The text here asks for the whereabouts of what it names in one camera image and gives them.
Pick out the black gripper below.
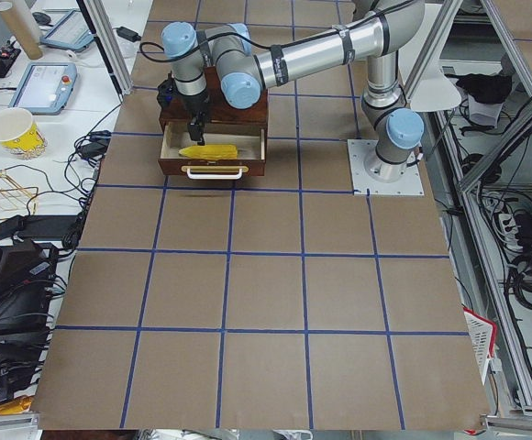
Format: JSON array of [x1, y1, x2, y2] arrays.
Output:
[[180, 89, 210, 142]]

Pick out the yellow toy corn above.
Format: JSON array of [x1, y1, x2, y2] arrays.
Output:
[[178, 144, 238, 161]]

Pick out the light wooden drawer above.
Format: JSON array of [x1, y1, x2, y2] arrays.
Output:
[[159, 122, 267, 180]]

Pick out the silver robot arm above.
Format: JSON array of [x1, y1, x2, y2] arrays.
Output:
[[157, 1, 425, 183]]

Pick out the dark wooden drawer cabinet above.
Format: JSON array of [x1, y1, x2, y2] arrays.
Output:
[[157, 67, 269, 135]]

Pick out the blue teach pendant near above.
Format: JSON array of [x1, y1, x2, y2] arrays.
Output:
[[9, 62, 78, 116]]

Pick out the blue teach pendant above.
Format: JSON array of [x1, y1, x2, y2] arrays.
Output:
[[40, 9, 94, 52], [9, 62, 78, 116]]

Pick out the blue teach pendant far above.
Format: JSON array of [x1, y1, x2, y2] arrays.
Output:
[[40, 9, 94, 52]]

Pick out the yellow white paper cup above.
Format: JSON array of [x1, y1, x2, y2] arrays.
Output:
[[0, 107, 48, 160]]

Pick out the cardboard tube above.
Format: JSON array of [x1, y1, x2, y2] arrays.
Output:
[[0, 0, 43, 61]]

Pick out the black power adapter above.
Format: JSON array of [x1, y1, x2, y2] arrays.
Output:
[[0, 214, 78, 241]]

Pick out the white red plastic basket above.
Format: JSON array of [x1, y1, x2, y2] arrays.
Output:
[[463, 307, 497, 383]]

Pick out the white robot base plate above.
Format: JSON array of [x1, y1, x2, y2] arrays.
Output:
[[348, 139, 425, 197]]

